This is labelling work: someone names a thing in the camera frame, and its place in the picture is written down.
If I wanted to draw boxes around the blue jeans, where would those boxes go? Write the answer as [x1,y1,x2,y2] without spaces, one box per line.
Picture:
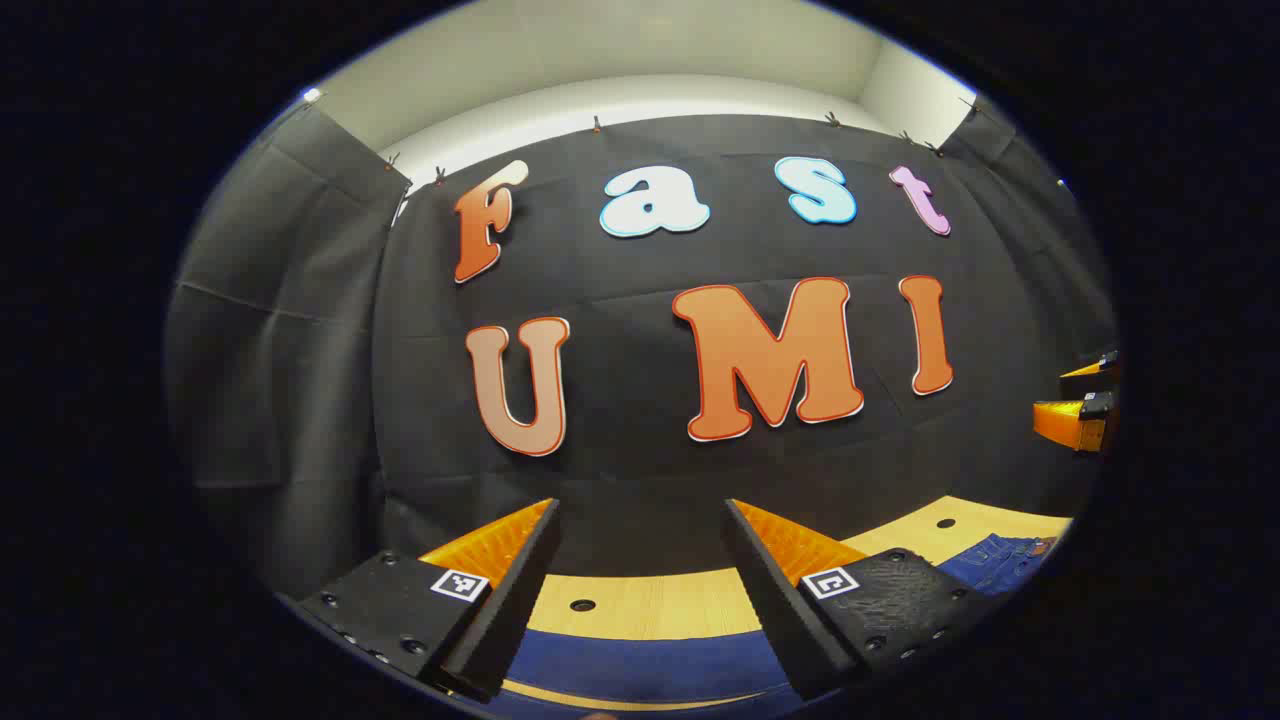
[490,533,1059,719]

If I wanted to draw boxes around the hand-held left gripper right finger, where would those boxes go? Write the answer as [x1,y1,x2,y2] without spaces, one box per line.
[720,497,993,703]

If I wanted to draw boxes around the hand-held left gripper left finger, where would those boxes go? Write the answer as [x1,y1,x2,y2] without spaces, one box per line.
[296,497,563,704]

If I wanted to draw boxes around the black backdrop cloth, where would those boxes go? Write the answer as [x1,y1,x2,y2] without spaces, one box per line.
[165,95,1121,601]

